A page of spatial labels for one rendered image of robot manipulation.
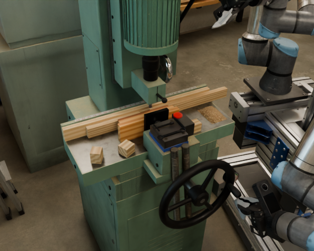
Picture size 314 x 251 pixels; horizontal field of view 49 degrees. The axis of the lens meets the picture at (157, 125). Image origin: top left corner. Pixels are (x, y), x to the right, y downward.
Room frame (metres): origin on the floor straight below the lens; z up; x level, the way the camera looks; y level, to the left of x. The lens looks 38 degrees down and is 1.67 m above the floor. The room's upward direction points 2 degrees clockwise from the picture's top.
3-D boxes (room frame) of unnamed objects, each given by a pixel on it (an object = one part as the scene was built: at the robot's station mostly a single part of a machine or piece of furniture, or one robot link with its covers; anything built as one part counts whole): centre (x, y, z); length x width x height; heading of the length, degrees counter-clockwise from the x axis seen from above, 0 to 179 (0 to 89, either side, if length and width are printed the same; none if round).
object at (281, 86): (1.45, -0.57, 0.87); 0.15 x 0.15 x 0.10
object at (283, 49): (1.45, -0.56, 0.98); 0.13 x 0.12 x 0.14; 81
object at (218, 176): (1.06, -0.27, 0.58); 0.12 x 0.08 x 0.08; 30
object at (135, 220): (1.16, 0.09, 0.36); 0.58 x 0.45 x 0.71; 30
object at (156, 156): (0.87, -0.05, 0.92); 0.15 x 0.13 x 0.09; 120
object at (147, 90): (1.07, 0.03, 1.03); 0.14 x 0.07 x 0.09; 30
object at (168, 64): (1.23, -0.02, 1.02); 0.12 x 0.03 x 0.12; 30
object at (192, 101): (1.08, -0.02, 0.92); 0.60 x 0.02 x 0.04; 120
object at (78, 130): (1.06, 0.06, 0.93); 0.60 x 0.02 x 0.05; 120
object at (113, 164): (0.95, -0.01, 0.87); 0.61 x 0.30 x 0.06; 120
